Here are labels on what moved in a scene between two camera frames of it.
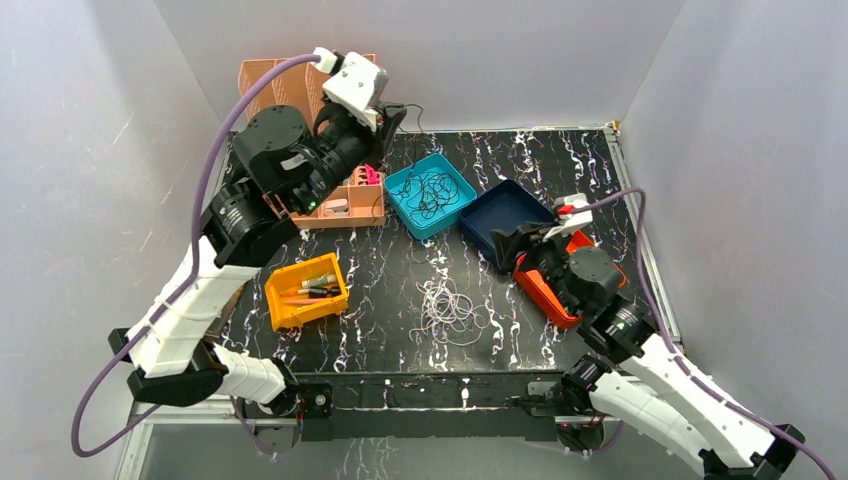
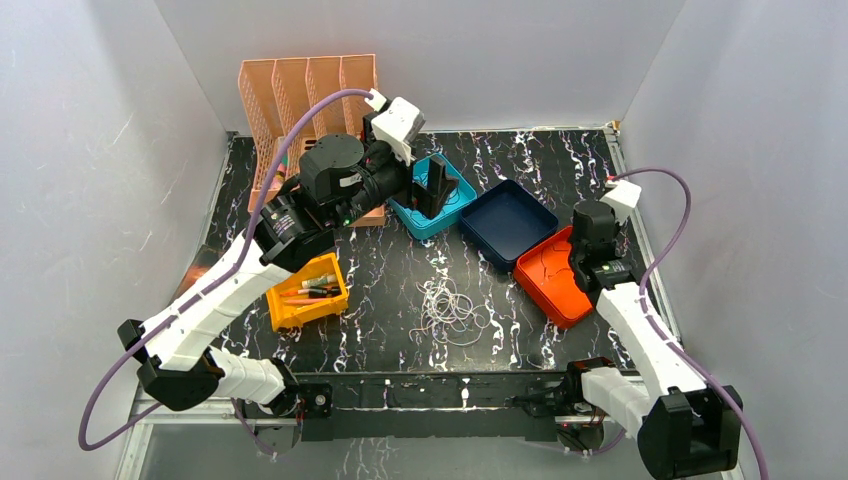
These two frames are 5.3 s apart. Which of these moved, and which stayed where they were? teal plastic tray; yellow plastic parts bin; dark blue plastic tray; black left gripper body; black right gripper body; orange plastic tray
Moved: black right gripper body; black left gripper body
Stayed: yellow plastic parts bin; dark blue plastic tray; teal plastic tray; orange plastic tray
